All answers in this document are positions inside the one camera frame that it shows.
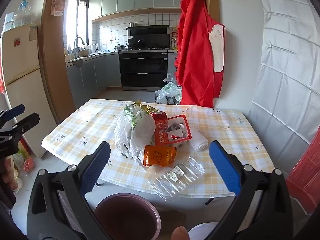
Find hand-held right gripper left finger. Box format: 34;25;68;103
27;141;112;240

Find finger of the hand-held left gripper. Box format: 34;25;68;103
0;104;26;127
0;112;40;137

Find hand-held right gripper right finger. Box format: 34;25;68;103
209;140;293;240

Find white foam net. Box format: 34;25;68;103
191;130;209;152

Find red-rimmed clear plastic tray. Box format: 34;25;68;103
165;114;192;143

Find clear plastic packaging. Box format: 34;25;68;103
148;156;207;200

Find white plastic bag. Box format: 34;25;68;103
114;104;157;165

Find orange snack packet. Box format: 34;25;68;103
143;145;177;168

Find mauve plastic trash bin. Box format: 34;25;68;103
94;193;160;240

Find red soda can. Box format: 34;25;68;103
150;111;168;147

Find gold foil wrapper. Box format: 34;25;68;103
131;100;159;115

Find person's left hand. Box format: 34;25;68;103
0;156;23;193

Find green packet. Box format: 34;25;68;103
12;152;25;169

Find orange net bag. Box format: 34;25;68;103
24;158;36;173

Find cream refrigerator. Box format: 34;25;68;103
0;24;57;158

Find red hanging cloth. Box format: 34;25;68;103
0;62;5;94

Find yellow checked tablecloth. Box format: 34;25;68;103
41;99;275;198

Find grey lower cabinets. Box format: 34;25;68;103
65;52;121;106

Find grey cabinets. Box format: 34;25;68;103
89;0;193;18
65;52;121;106

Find red printed sheet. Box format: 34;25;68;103
286;127;320;213

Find stack of pale boxes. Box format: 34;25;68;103
2;12;16;31

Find steel kitchen faucet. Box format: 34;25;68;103
74;37;85;51

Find green-printed plastic bag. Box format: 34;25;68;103
154;81;183;105

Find clear bag of bottles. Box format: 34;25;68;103
12;0;38;27

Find clear plastic bag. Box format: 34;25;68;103
164;72;178;85

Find black built-in oven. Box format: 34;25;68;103
119;51;168;91

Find kitchen window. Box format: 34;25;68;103
64;0;89;51

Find red apron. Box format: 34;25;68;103
174;0;226;107

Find black wok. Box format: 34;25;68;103
126;39;143;49

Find row of condiment bottles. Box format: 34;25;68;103
171;26;179;51

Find black range hood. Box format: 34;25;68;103
126;25;170;43

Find grey upper cabinets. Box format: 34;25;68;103
89;0;193;18

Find wooden door frame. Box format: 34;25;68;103
41;0;220;126

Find pink wall sticker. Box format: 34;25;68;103
51;0;63;17

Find white creased wall sheet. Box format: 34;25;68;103
247;0;320;146

